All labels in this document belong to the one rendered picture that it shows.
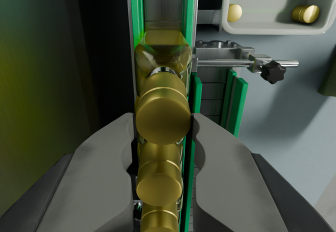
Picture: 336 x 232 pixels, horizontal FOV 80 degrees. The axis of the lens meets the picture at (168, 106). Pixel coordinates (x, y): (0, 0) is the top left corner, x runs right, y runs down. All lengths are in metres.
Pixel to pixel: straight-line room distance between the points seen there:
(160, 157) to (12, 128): 0.12
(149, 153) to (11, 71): 0.13
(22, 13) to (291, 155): 0.77
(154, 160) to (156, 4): 0.29
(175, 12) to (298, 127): 0.53
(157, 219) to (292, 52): 0.53
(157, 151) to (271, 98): 0.51
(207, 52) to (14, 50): 0.30
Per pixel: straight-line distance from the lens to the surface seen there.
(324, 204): 2.63
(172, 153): 0.17
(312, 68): 0.66
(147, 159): 0.16
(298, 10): 0.55
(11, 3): 0.22
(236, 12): 0.47
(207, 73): 0.41
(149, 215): 0.20
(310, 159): 0.85
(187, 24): 0.30
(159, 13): 0.38
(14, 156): 0.21
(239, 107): 0.36
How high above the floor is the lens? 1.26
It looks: 63 degrees down
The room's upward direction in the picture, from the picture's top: 177 degrees clockwise
